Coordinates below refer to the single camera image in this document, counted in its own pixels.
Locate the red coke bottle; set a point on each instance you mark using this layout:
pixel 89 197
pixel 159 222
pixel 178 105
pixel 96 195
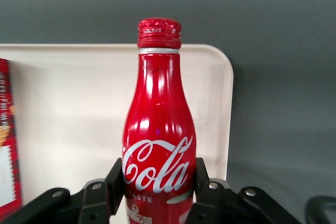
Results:
pixel 157 119

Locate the beige plastic tray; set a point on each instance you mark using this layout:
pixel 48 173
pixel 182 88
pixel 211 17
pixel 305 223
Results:
pixel 78 108

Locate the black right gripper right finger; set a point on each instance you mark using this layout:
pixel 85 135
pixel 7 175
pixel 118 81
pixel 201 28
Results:
pixel 218 200

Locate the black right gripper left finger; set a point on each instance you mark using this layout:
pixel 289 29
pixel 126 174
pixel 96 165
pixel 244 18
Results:
pixel 94 197

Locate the red plaid cookie box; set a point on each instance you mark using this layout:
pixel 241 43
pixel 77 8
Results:
pixel 8 134

